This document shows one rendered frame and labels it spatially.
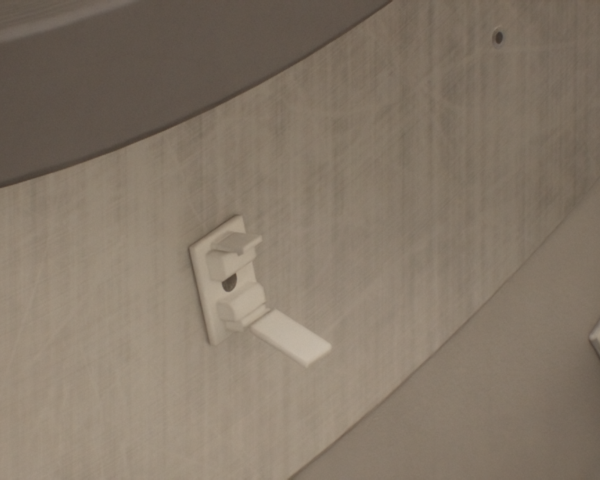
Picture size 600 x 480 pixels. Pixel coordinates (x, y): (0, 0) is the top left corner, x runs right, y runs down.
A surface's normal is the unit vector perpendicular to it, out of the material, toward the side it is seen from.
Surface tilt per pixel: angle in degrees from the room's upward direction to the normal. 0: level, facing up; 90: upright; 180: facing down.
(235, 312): 90
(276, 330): 31
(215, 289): 90
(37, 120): 90
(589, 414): 90
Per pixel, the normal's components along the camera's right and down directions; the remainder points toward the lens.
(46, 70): 0.77, 0.11
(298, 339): 0.17, -0.76
